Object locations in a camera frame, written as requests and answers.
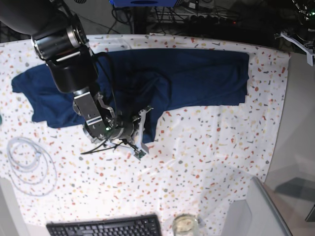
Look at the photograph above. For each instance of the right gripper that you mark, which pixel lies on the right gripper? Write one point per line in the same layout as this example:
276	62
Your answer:
131	132

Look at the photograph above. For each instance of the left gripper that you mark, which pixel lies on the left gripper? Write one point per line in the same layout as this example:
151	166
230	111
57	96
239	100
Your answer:
307	47

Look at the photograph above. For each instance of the dark blue t-shirt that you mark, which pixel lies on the dark blue t-shirt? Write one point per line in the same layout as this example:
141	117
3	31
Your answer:
165	79

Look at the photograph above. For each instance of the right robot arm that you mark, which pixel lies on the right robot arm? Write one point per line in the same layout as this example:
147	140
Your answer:
58	39

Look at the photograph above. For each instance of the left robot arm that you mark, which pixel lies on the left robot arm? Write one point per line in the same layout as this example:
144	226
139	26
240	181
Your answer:
302	33

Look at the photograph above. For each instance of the terrazzo patterned tablecloth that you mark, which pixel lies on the terrazzo patterned tablecloth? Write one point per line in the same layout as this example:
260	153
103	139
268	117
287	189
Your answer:
201	161

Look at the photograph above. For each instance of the black keyboard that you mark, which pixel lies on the black keyboard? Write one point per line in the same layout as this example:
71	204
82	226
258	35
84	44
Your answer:
146	225

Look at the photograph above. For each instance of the glass jar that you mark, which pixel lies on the glass jar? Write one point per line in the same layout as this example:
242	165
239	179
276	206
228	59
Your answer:
185	225

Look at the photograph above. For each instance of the black power strip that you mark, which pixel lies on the black power strip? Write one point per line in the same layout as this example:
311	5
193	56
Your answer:
168	18

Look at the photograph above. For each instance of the blue box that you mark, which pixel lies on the blue box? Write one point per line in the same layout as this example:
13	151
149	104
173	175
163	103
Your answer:
145	3

